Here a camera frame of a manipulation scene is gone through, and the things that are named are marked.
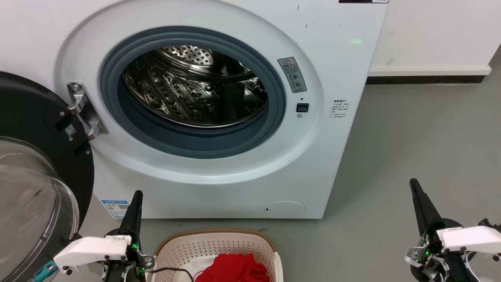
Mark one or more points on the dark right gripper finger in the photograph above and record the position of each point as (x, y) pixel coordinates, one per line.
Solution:
(424, 209)

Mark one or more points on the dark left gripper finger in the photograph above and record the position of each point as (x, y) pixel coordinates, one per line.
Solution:
(133, 217)

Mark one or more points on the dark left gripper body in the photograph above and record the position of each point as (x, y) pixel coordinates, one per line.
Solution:
(131, 266)

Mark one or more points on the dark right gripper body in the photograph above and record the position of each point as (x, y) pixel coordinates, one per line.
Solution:
(430, 256)

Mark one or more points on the red cloth garment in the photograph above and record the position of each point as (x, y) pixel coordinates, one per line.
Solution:
(235, 270)

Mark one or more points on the cream perforated laundry basket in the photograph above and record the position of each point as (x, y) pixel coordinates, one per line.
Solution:
(219, 244)

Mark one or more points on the stainless steel washing machine drum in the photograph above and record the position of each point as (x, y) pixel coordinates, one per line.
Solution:
(188, 94)

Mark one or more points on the black round washer door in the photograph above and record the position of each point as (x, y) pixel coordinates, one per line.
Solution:
(27, 105)

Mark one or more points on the blue energy label sticker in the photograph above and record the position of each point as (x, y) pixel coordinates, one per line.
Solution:
(114, 208)

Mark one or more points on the white left wrist housing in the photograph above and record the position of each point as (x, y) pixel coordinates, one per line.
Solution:
(92, 248)

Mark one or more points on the white wrist housing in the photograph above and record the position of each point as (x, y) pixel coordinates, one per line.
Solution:
(469, 238)
(92, 248)

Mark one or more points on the white right wrist housing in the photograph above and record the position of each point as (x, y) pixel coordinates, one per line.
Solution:
(469, 238)

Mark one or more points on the teal connector plug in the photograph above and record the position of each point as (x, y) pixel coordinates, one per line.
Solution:
(46, 270)

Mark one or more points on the grey rubber door gasket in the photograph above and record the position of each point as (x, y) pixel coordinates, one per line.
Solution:
(191, 145)

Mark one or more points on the white QR code sticker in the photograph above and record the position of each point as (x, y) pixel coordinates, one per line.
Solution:
(70, 130)

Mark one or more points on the white front-load washing machine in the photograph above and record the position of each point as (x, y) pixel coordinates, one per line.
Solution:
(328, 156)

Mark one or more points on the silver metal door hinge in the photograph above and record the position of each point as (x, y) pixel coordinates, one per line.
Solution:
(83, 108)

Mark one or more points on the white and black baseboard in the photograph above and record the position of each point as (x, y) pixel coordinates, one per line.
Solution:
(426, 75)

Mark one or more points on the round white filter cover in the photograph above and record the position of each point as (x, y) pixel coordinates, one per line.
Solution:
(284, 209)

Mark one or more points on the black door latch slot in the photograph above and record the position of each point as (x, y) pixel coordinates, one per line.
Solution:
(302, 107)

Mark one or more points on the grey warning sticker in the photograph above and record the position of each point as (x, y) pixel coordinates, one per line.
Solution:
(292, 74)

